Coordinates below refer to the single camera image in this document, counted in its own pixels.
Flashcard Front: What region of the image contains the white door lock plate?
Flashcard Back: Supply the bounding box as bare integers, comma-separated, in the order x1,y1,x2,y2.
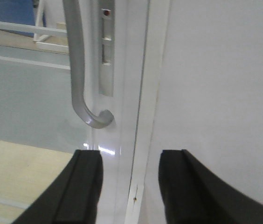
99,0,115,97

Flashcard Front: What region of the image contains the grey curved door handle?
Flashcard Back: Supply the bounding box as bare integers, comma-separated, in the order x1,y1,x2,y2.
63,0,114,129

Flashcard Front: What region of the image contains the plywood base board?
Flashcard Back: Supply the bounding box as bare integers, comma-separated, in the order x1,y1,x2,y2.
0,140,72,224

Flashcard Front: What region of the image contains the white framed sliding glass door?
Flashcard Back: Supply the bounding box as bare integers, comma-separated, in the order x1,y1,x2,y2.
0,0,149,224

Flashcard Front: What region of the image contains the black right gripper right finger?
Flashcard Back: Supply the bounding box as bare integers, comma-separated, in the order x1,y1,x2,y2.
158,149,263,224

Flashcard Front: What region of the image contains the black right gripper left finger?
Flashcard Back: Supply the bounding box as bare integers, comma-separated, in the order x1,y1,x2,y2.
14,150,103,224

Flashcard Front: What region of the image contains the white wall panel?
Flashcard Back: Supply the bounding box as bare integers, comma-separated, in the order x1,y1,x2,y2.
140,0,263,224

